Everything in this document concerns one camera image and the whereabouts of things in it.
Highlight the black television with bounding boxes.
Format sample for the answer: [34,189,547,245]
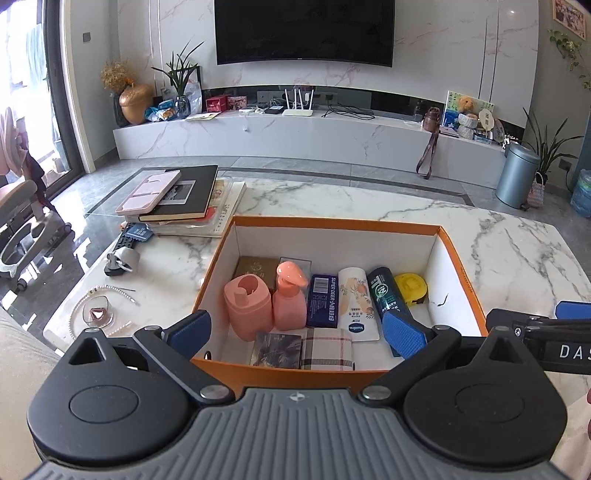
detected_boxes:
[213,0,396,68]

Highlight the white marble television console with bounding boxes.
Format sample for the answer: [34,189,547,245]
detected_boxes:
[113,111,506,190]

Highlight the glass sliding door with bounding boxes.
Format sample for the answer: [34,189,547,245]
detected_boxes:
[0,0,79,176]

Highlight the black book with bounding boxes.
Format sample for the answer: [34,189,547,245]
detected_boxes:
[139,165,219,222]

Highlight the green plant in glass vase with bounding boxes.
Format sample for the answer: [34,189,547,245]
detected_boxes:
[151,41,205,118]

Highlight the white packet bag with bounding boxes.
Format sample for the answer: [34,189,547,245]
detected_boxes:
[185,80,203,114]

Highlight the grey strap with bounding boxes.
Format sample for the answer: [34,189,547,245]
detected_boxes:
[111,248,139,273]

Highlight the blue-grey trash can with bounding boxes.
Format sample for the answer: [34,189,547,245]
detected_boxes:
[495,143,541,209]

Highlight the white lotion tube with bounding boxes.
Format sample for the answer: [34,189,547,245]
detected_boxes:
[337,268,382,342]

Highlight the pink grey desk chair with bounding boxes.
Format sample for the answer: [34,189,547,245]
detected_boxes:
[0,106,75,291]

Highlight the woven handbag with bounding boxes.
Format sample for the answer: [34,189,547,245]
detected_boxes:
[527,172,547,208]

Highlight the stack of magazines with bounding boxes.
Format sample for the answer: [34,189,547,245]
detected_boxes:
[148,178,247,238]

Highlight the teddy bear poster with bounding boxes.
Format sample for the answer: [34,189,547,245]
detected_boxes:
[442,90,495,130]

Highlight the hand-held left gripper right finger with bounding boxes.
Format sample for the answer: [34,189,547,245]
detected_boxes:
[356,311,532,407]

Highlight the white router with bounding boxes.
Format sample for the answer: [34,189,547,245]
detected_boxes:
[281,88,315,117]

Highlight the pink tablet case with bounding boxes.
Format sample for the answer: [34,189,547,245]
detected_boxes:
[115,169,182,215]

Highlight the framed wall picture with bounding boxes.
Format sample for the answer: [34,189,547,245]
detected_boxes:
[551,0,591,40]

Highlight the plaid wallet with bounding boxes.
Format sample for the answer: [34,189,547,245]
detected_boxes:
[300,327,354,371]

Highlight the yellow tape measure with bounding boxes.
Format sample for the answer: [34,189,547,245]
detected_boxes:
[394,272,429,306]

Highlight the blue water jug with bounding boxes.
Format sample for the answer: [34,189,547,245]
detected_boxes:
[570,168,591,217]

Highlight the blue card pack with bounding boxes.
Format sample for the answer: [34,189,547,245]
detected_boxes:
[124,222,154,241]

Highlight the black spray bottle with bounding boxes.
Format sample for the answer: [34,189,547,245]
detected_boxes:
[367,267,414,324]

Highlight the white knit basket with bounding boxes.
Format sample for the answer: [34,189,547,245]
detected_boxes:
[457,113,481,139]

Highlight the blue toothpaste box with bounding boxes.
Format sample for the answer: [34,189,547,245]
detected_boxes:
[306,274,340,329]

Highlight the blue snack packet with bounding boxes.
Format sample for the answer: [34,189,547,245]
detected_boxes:
[145,99,178,121]

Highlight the dried flower bunch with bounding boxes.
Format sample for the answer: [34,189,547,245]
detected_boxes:
[100,60,130,93]

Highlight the gold box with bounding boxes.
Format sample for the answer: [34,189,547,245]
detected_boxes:
[232,256,281,289]

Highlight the black cables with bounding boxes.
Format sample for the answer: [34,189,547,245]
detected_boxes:
[323,105,375,121]

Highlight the pink pump bottle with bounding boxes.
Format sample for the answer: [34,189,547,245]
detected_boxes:
[272,261,309,330]
[224,273,273,342]

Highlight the orange cardboard box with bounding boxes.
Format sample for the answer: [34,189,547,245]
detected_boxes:
[191,215,490,393]

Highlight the glass dish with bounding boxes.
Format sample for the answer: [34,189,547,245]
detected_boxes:
[83,295,114,329]

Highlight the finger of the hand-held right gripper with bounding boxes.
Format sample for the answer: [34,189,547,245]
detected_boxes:
[485,308,559,335]
[555,301,591,320]

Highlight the hanging ivy plant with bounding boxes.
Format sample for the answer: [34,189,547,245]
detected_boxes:
[549,28,591,90]

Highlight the gold acorn vase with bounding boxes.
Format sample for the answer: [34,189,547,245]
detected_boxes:
[119,83,154,125]

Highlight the dark picture card box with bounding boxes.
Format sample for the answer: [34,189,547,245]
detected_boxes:
[252,332,303,369]

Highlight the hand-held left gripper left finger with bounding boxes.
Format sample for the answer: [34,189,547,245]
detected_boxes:
[60,309,236,407]

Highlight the tall leafy floor plant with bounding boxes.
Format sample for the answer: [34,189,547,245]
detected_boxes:
[523,107,585,185]

